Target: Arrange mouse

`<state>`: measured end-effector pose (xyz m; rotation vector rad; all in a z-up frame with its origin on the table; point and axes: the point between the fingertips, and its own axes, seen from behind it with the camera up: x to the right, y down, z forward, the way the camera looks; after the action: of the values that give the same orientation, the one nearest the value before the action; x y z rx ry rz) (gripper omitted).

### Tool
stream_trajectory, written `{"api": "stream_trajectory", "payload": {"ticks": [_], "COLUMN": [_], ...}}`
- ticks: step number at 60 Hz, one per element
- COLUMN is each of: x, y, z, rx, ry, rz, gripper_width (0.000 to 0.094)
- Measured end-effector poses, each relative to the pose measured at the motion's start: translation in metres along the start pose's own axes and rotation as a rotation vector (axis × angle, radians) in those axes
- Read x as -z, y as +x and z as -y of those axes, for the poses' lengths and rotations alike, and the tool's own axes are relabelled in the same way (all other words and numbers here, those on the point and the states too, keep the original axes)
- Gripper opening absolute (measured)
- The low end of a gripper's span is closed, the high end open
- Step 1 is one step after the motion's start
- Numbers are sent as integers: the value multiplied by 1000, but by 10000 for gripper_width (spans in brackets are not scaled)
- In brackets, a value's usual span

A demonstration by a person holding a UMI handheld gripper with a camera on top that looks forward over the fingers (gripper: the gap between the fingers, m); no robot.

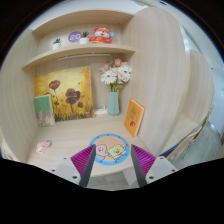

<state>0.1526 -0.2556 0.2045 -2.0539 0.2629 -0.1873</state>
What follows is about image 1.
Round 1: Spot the red lucky cat figurine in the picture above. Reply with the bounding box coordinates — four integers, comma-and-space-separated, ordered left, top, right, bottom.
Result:
89, 27, 116, 44

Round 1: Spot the wooden wall shelf unit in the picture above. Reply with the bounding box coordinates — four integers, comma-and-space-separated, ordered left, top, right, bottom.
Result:
22, 9, 135, 70

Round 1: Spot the small potted plant right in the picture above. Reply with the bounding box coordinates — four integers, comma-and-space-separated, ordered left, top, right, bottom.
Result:
79, 31, 89, 44

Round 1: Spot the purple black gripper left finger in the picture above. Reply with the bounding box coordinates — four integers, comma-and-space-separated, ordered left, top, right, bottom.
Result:
50, 143, 97, 188

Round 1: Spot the orange book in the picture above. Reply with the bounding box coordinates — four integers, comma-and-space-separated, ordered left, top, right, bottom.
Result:
124, 99, 145, 137

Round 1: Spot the round cartoon mouse pad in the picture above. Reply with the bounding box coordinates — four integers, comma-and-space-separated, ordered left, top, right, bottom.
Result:
90, 133, 130, 165

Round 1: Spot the yellow poppy flower painting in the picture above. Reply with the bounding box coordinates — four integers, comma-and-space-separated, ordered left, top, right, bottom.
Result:
35, 66, 94, 121

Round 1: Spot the small potted plant left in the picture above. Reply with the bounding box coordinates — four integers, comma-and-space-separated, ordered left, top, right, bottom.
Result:
52, 38, 62, 50

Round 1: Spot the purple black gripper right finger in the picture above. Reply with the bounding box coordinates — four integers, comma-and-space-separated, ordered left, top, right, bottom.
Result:
130, 143, 178, 188

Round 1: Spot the purple round number sign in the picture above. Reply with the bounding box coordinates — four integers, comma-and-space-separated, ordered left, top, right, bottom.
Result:
68, 31, 82, 43

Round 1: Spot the pink white flower bouquet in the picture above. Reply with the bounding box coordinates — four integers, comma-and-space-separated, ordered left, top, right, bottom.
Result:
99, 58, 132, 92

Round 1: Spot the white power adapter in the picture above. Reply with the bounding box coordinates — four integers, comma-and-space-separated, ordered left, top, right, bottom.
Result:
94, 104, 107, 115

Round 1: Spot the small potted plant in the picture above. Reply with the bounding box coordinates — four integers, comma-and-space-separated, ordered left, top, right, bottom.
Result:
52, 38, 62, 50
79, 31, 89, 44

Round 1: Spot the teal ribbed vase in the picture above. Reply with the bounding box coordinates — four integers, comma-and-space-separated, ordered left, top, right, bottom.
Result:
107, 92, 119, 117

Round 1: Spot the pink computer mouse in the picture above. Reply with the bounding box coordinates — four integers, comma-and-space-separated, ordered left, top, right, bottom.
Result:
36, 140, 52, 154

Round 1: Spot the green white book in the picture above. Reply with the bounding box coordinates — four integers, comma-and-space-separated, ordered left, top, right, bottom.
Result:
34, 94, 55, 127

